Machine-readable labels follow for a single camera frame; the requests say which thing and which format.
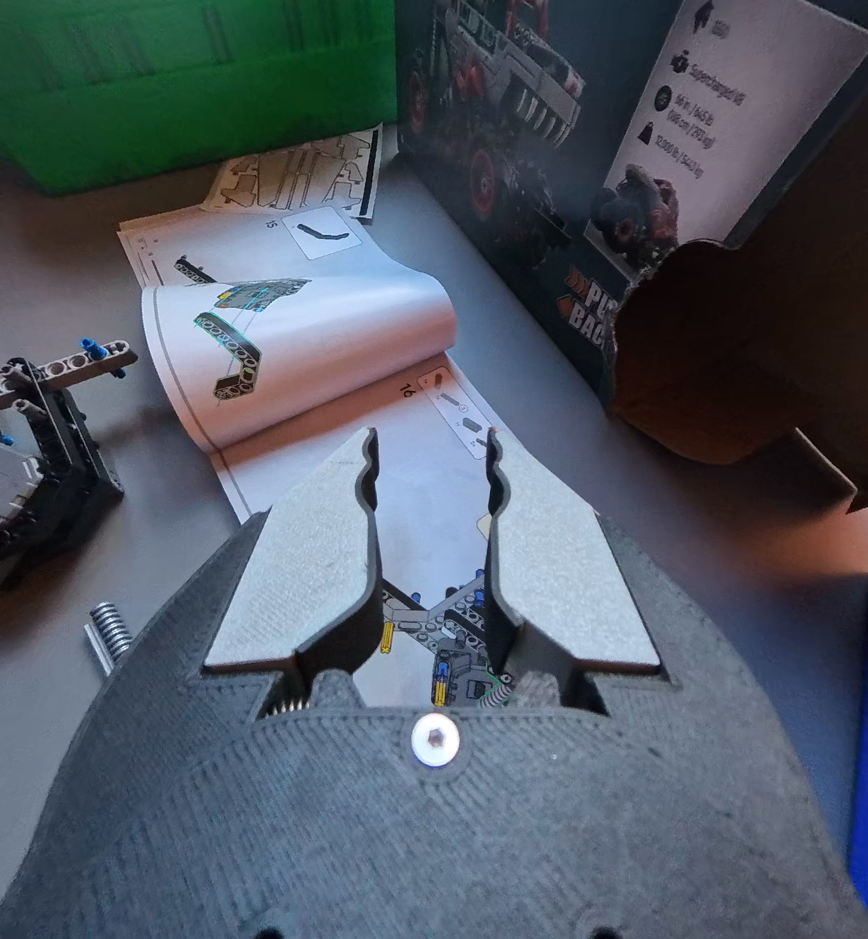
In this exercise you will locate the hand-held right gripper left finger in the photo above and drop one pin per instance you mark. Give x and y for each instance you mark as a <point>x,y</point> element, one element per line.
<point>302,572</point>

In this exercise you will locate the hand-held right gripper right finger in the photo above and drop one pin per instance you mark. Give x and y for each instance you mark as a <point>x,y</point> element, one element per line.
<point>559,587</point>

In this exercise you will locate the lego beam and motor assembly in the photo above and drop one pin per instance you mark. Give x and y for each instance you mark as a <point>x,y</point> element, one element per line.
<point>30,469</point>

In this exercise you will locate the lego instruction booklet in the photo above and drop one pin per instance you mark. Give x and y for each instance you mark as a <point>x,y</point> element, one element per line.
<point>309,345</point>

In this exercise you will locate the lego sticker sheet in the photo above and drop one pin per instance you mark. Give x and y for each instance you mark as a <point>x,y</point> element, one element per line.
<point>294,172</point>

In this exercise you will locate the lego set cardboard box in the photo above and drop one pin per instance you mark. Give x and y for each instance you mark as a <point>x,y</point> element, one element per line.
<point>537,147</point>

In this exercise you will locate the metal coil spring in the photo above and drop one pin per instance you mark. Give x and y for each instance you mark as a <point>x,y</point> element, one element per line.
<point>111,631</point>

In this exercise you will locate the green plastic bin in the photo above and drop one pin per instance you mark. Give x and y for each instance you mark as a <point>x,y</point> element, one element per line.
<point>148,81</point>

